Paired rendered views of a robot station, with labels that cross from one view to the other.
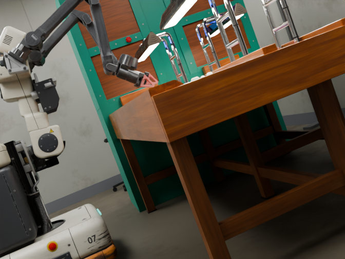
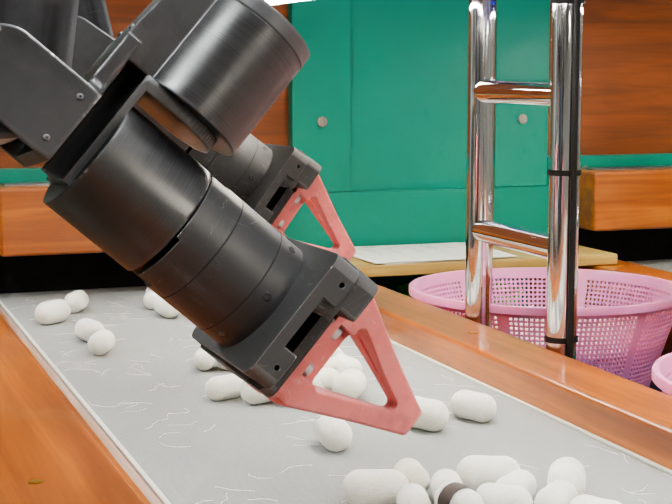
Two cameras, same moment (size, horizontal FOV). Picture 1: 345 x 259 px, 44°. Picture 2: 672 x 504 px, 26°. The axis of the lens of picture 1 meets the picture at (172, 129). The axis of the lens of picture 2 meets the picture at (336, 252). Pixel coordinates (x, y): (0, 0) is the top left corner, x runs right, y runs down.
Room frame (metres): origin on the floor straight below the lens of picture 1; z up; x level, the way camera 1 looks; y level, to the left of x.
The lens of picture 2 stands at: (1.62, 0.14, 0.98)
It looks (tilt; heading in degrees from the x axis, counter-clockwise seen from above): 7 degrees down; 352
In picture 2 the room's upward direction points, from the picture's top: straight up
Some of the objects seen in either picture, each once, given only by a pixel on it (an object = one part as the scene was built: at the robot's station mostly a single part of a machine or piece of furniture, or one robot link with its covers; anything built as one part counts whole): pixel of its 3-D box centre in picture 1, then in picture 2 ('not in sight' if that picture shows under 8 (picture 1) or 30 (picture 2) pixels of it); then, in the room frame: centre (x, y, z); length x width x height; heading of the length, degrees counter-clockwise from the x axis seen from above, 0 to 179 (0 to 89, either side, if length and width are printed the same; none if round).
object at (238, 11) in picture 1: (222, 21); not in sight; (2.86, -0.56, 1.08); 0.62 x 0.08 x 0.07; 12
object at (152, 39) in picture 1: (144, 48); not in sight; (2.75, -0.02, 1.08); 0.62 x 0.08 x 0.07; 12
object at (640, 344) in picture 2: not in sight; (545, 334); (2.97, -0.25, 0.72); 0.27 x 0.27 x 0.10
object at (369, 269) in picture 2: not in sight; (452, 257); (3.19, -0.21, 0.77); 0.33 x 0.15 x 0.01; 102
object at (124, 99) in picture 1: (139, 94); (139, 214); (3.17, 0.14, 0.83); 0.30 x 0.06 x 0.07; 102
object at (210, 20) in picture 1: (221, 50); not in sight; (2.84, -0.49, 0.90); 0.20 x 0.19 x 0.45; 12
